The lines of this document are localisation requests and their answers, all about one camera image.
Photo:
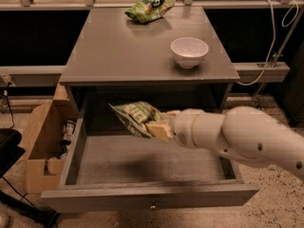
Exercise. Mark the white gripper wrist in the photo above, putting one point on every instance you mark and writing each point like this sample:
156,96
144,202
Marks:
183,127

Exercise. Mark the green jalapeno chip bag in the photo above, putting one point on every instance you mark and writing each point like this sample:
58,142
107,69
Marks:
135,116

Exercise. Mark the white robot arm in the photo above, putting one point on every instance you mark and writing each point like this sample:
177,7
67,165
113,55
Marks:
243,134

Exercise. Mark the open grey top drawer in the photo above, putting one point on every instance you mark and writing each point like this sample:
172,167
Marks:
108,169

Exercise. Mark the small metal drawer knob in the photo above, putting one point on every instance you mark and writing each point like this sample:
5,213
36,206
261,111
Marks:
153,206

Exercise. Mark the green chip bag at back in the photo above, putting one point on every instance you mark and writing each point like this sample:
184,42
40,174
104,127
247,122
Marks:
147,11

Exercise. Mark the grey wooden nightstand cabinet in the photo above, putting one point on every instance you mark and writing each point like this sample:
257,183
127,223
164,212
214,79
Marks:
118,61

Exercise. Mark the white ceramic bowl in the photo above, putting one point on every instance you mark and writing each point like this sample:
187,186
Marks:
189,52

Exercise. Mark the white bottle in box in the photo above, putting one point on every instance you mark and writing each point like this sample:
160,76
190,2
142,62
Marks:
69,129

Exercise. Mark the open cardboard box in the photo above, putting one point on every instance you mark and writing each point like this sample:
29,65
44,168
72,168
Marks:
42,140

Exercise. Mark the metal railing frame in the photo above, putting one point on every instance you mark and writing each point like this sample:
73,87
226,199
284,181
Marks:
31,3

